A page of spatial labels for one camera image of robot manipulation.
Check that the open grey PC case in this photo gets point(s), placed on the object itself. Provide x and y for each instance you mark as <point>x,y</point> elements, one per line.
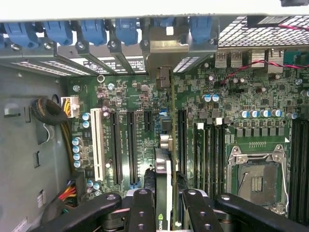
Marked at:
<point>144,7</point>

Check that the white power connector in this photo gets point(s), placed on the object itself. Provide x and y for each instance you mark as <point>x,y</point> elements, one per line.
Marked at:
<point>72,106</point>

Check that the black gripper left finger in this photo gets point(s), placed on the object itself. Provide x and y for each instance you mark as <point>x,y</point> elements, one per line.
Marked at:
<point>142,212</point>

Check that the CPU socket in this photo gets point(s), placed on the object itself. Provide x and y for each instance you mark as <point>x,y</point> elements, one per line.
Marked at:
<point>260,183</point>

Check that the socket locking lever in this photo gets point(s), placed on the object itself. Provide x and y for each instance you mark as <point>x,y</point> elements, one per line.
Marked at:
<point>286,188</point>

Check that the blue card retention latch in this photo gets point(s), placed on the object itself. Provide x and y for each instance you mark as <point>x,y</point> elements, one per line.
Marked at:
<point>58,31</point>
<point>161,21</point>
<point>126,30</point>
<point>19,33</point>
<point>93,31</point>
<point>200,29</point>

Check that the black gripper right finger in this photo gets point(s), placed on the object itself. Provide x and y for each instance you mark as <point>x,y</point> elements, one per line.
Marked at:
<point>200,212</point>

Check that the green motherboard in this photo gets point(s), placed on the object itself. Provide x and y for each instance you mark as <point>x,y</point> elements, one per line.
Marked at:
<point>135,91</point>

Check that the white PCI expansion slot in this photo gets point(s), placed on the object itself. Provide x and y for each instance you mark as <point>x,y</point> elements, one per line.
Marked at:
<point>97,145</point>

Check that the grey power supply unit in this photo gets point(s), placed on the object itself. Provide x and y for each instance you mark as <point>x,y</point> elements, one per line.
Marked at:
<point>21,145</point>

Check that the short expansion slot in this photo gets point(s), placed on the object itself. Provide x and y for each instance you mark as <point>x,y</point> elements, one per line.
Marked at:
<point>148,120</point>

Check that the long expansion slot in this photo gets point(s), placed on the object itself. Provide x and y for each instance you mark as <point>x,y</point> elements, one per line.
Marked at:
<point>182,140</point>
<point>116,145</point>
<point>132,145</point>

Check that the black RAM slot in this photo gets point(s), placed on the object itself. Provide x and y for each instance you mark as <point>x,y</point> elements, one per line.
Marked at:
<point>219,157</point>
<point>295,169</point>
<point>305,169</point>
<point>210,157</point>

